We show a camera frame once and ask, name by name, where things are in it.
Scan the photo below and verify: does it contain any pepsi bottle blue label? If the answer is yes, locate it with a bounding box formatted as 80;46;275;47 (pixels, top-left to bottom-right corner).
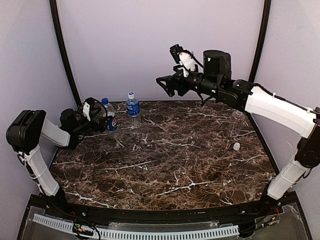
101;97;123;137

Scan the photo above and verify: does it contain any large clear plastic bottle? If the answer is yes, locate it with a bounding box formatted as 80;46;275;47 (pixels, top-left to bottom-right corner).
227;110;245;138

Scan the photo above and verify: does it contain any white flip bottle cap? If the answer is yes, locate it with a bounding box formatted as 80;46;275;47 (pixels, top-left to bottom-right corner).
232;142;241;151

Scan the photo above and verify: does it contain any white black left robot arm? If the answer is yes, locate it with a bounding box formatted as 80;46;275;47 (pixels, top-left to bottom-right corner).
6;97;115;197

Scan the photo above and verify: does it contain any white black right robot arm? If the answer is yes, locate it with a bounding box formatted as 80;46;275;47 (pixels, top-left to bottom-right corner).
156;44;320;200

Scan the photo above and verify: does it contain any small water bottle blue label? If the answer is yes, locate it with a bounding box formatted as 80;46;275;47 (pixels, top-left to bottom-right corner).
126;91;142;129

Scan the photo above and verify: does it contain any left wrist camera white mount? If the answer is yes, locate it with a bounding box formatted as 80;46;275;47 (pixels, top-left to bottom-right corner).
82;97;95;122

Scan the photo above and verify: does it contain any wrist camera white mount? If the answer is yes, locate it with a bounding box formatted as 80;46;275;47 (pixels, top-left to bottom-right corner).
82;97;95;122
169;44;196;78

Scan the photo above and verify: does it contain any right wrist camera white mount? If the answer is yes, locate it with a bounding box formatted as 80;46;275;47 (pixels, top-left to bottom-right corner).
169;44;196;78

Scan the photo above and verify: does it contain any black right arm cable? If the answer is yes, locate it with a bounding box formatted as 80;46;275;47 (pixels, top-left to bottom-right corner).
196;89;216;108

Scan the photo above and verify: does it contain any black left rear frame post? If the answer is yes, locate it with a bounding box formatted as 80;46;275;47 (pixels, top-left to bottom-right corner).
49;0;82;106

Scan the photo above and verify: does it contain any black frame post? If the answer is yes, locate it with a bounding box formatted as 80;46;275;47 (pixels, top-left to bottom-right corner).
248;0;272;83
49;0;82;106

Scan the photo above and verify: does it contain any black right rear frame post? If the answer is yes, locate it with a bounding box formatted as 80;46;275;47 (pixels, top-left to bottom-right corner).
248;0;272;83

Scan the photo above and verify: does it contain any black right table edge rail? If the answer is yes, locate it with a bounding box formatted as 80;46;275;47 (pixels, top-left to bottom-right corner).
245;113;280;175

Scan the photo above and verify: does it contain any black front table rail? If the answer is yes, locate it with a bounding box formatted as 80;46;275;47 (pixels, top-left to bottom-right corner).
33;199;276;226

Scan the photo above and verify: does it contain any white slotted cable duct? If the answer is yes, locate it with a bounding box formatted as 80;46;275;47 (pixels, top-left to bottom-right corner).
32;213;240;240

